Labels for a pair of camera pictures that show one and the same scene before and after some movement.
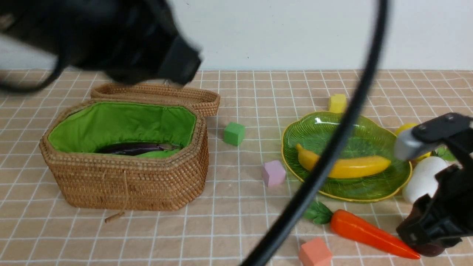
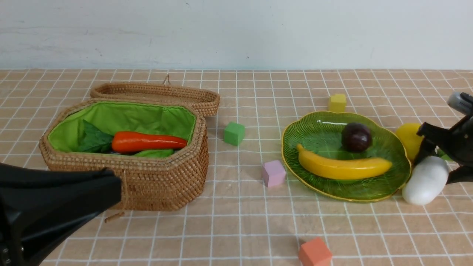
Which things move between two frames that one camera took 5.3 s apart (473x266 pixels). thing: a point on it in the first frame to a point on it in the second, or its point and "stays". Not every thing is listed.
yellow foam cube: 337,103 stays
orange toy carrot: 347,223 to 92,139
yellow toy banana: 344,167 stays
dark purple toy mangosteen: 428,249 to 356,137
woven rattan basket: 126,155 stays
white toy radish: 419,180 stays
